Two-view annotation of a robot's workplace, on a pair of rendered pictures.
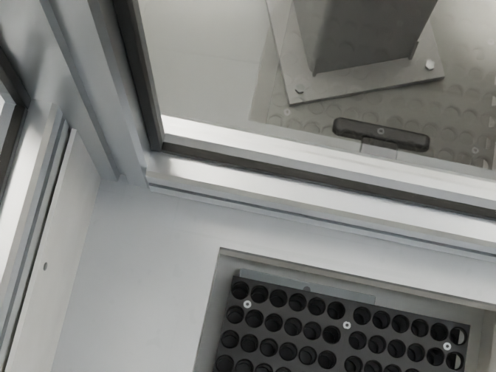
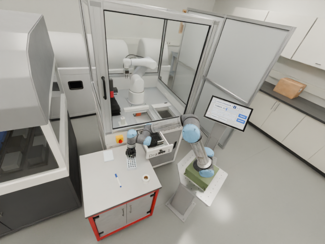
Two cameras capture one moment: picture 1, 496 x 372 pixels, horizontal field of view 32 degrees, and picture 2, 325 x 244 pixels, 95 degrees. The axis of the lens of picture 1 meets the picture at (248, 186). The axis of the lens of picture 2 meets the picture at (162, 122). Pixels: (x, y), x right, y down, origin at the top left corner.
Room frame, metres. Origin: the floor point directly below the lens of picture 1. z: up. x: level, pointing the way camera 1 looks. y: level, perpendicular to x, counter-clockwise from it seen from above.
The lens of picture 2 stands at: (1.21, -1.09, 2.03)
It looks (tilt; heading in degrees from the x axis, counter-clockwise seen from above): 38 degrees down; 141
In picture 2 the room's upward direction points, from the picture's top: 11 degrees clockwise
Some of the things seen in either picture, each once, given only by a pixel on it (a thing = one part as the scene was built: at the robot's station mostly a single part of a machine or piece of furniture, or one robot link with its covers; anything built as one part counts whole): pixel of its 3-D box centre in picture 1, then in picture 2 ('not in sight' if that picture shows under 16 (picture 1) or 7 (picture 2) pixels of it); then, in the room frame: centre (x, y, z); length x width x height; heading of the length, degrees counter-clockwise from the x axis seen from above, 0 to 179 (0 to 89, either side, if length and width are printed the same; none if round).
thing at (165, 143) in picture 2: not in sight; (151, 137); (0.24, -0.42, 0.86); 0.40 x 0.26 x 0.06; 174
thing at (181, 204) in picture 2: not in sight; (187, 190); (0.77, -0.16, 0.38); 0.30 x 0.30 x 0.76; 17
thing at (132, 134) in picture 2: not in sight; (132, 136); (0.42, -0.73, 1.17); 0.09 x 0.08 x 0.11; 47
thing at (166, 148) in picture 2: not in sight; (159, 151); (0.45, -0.44, 0.87); 0.29 x 0.02 x 0.11; 84
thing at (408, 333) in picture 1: (348, 313); not in sight; (0.09, -0.08, 0.90); 0.18 x 0.02 x 0.01; 84
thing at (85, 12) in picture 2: not in sight; (92, 58); (-0.38, -0.80, 1.52); 0.87 x 0.01 x 0.86; 174
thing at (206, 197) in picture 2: not in sight; (197, 176); (0.79, -0.15, 0.70); 0.45 x 0.44 x 0.12; 17
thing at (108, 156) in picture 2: not in sight; (108, 155); (0.21, -0.88, 0.77); 0.13 x 0.09 x 0.02; 170
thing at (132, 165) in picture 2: not in sight; (131, 163); (0.40, -0.72, 0.78); 0.12 x 0.08 x 0.04; 162
